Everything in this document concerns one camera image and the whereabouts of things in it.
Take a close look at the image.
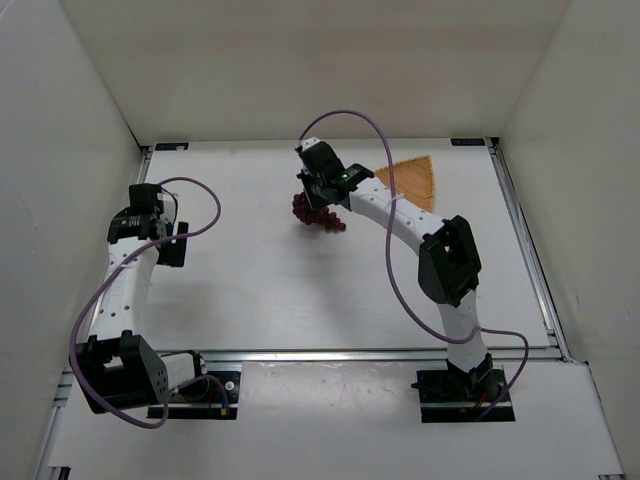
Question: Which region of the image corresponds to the red fake grape bunch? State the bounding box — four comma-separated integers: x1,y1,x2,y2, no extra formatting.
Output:
292,192,346,232

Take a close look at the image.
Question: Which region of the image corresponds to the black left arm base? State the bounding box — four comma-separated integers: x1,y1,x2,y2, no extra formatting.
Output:
168,365,242,421

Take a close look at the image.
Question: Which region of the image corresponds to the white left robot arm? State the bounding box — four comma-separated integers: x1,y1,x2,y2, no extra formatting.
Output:
75,208,205,410

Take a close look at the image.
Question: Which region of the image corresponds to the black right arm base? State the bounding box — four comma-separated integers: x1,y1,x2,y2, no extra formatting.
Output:
411,368,516,424

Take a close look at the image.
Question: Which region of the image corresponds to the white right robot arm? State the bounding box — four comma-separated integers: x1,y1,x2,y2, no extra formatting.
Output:
297,164,503,401

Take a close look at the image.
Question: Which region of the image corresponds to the woven triangular fruit bowl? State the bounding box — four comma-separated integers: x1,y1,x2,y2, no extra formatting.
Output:
374,155,435,212

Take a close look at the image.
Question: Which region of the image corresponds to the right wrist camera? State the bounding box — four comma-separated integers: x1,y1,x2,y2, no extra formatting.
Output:
294,137,337,175

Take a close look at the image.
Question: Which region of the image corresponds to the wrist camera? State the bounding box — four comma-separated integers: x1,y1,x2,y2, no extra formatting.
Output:
294,137,337,175
128,183,178,222

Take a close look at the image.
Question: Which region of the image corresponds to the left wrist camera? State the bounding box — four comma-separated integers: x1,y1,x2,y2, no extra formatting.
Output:
128,183,178,222

